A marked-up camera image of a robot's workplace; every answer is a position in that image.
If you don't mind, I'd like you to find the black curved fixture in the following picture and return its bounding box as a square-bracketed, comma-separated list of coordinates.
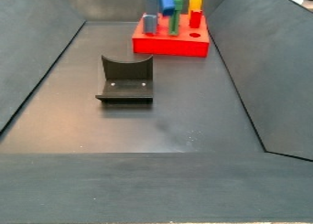
[95, 56, 153, 102]

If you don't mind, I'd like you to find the green triangular peg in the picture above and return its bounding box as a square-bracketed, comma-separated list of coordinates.
[169, 0, 183, 36]

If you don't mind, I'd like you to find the red star peg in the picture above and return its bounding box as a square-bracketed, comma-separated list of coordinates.
[190, 10, 202, 28]

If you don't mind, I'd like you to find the light blue rectangular peg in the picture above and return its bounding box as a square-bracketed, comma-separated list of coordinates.
[142, 0, 161, 35]

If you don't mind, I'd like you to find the dark blue rectangular block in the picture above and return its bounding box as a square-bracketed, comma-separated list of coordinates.
[159, 0, 175, 16]

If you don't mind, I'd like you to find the yellow peg block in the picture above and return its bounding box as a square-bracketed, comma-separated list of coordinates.
[189, 0, 203, 12]

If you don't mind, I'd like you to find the red foam peg board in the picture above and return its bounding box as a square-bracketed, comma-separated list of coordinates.
[133, 15, 210, 58]

